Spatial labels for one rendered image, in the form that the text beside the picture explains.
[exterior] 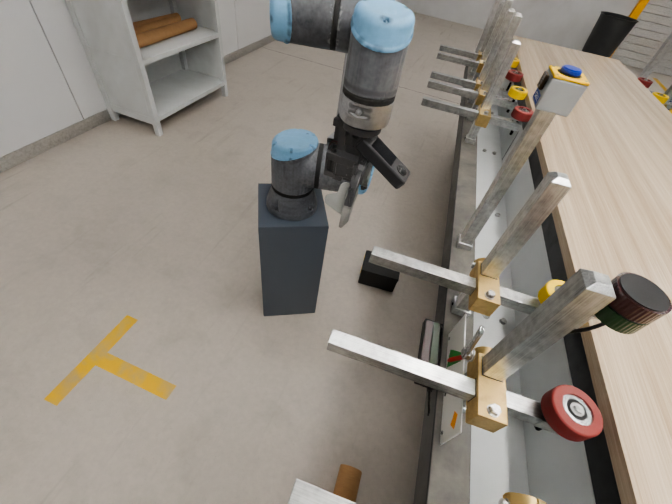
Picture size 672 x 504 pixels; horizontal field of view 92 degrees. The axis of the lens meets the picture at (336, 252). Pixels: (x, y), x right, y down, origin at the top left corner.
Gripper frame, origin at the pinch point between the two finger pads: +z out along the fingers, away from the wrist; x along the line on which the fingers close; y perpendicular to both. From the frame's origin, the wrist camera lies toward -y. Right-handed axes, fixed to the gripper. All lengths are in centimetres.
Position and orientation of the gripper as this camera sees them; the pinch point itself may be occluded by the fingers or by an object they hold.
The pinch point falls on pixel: (354, 208)
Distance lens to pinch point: 73.7
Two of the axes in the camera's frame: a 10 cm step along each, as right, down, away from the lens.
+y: -9.2, -3.5, 1.5
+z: -1.3, 6.6, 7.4
